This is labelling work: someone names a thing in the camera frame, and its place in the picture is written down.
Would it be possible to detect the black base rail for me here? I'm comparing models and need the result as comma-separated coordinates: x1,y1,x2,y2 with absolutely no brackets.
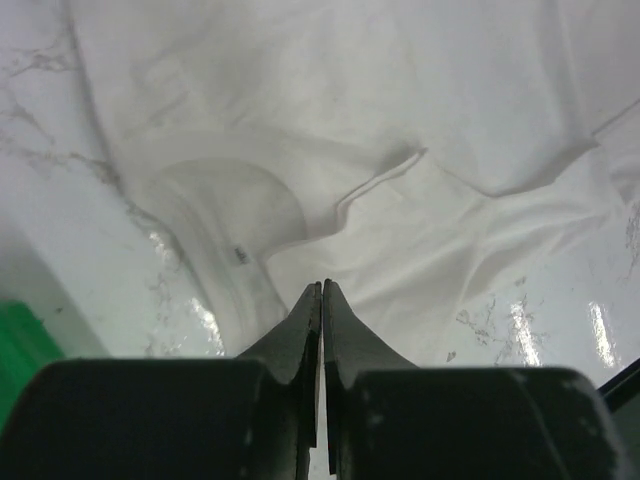
597,357,640,446

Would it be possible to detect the green plastic tray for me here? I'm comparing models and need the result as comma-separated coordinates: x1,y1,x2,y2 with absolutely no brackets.
1,300,66,433

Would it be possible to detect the white t shirt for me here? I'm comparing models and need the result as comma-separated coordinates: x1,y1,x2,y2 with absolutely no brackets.
68,1,639,363

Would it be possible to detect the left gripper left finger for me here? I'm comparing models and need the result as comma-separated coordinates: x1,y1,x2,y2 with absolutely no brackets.
1,284,322,479

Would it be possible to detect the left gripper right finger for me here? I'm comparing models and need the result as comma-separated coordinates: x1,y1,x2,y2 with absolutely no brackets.
322,280,635,479

